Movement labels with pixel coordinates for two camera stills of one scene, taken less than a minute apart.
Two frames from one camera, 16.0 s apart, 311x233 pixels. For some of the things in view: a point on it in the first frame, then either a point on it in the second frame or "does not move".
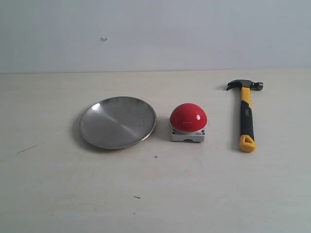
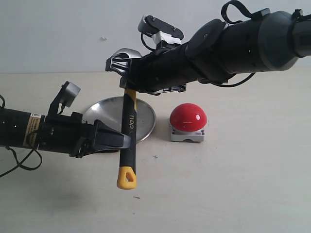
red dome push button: x=188 y=121 does not move
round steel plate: x=117 y=122 does not move
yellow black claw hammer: x=247 y=143 to x=119 y=63
